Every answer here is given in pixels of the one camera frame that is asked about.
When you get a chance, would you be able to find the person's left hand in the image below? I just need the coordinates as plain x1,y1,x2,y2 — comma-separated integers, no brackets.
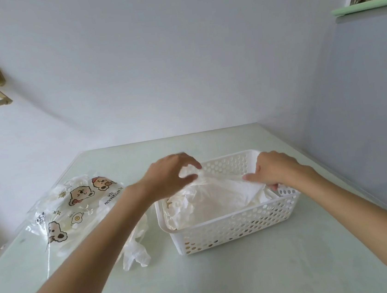
138,150,207,205

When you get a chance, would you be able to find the person's right hand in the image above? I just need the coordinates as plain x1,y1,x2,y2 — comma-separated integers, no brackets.
239,145,320,195

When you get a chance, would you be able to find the stack of white gloves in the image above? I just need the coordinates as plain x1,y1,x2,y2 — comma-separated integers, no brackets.
161,173,281,233

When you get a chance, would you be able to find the white perforated plastic basket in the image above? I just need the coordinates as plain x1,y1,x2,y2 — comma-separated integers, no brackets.
149,144,307,260

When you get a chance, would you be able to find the clear bear-print plastic bag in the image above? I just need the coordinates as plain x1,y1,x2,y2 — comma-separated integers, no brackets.
20,166,161,283

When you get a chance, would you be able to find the person's left forearm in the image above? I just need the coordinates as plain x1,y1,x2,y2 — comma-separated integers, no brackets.
0,181,166,293

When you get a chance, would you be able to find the person's right forearm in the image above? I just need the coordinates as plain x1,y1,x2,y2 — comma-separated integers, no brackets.
300,161,387,293

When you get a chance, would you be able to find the pale green shelf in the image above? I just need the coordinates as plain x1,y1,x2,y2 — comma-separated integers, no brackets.
329,0,387,18

